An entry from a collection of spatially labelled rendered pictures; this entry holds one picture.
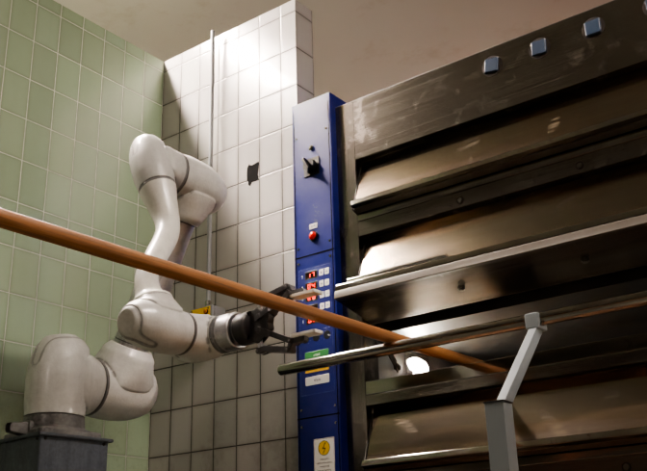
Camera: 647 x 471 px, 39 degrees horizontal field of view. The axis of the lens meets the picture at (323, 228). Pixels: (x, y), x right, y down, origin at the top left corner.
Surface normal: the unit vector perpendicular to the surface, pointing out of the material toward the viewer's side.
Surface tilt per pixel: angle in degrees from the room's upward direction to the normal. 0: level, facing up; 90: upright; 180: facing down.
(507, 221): 70
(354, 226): 90
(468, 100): 90
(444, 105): 90
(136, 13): 180
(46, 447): 90
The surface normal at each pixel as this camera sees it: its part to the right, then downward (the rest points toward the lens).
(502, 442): -0.60, -0.27
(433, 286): -0.09, 0.86
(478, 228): -0.57, -0.57
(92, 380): 0.84, -0.20
